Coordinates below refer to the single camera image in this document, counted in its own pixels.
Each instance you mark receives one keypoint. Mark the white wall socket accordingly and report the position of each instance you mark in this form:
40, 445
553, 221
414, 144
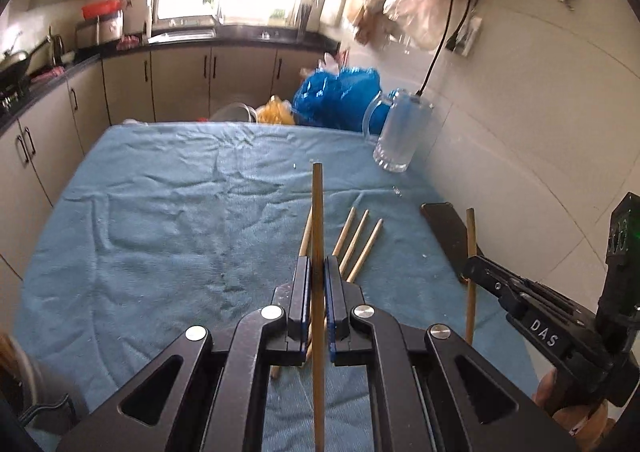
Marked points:
465, 36

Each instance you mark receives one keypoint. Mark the translucent plastic bag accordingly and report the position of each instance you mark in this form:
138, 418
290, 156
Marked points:
417, 7

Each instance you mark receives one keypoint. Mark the black kitchen countertop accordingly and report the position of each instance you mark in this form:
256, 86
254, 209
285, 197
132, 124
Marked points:
250, 36

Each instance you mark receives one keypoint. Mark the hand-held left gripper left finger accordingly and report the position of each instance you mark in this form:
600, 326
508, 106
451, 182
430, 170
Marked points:
306, 282

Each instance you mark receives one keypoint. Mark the person's right hand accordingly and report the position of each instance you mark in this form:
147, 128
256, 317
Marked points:
580, 418

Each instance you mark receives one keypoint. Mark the blue table cloth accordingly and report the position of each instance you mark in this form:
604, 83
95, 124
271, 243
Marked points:
175, 232

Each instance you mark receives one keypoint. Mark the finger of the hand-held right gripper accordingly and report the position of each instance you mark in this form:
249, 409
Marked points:
487, 277

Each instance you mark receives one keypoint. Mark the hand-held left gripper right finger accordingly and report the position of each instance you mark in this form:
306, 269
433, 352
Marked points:
330, 292

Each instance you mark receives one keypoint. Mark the clear glass mug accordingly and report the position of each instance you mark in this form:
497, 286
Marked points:
400, 132

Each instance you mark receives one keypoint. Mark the red patterned cloth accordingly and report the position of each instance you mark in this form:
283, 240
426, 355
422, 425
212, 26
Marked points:
128, 42
49, 74

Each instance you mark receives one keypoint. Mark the white and red plastic bag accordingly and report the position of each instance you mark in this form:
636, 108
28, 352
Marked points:
334, 60

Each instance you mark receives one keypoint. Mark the steel bowl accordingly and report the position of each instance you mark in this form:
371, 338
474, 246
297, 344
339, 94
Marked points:
234, 112

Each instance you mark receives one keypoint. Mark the steel sink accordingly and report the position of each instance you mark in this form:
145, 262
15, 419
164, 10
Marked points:
182, 35

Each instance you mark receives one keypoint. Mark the black wok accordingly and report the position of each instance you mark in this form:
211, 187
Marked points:
14, 66

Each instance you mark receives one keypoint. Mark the steel kettle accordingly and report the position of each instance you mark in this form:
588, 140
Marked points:
56, 50

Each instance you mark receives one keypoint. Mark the black flat tray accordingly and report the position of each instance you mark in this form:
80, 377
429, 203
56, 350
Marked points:
447, 232

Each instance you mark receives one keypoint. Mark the white cutting board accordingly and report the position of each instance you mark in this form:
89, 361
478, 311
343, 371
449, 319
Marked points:
331, 0

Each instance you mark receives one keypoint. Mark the blue plastic bag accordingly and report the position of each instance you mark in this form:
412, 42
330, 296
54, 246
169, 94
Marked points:
335, 97

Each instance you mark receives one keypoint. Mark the beige lower cabinets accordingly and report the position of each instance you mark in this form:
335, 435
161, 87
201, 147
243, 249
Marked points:
180, 82

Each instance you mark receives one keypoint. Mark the pile of wooden chopsticks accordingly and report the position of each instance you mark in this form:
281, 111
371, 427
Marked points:
355, 239

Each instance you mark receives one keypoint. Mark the yellow plastic bag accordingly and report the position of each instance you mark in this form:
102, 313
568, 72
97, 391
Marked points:
276, 111

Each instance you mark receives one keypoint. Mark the steel pot with red lid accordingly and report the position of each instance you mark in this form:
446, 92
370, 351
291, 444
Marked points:
102, 25

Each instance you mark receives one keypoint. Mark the long wooden chopstick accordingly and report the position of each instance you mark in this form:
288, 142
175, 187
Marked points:
470, 237
317, 212

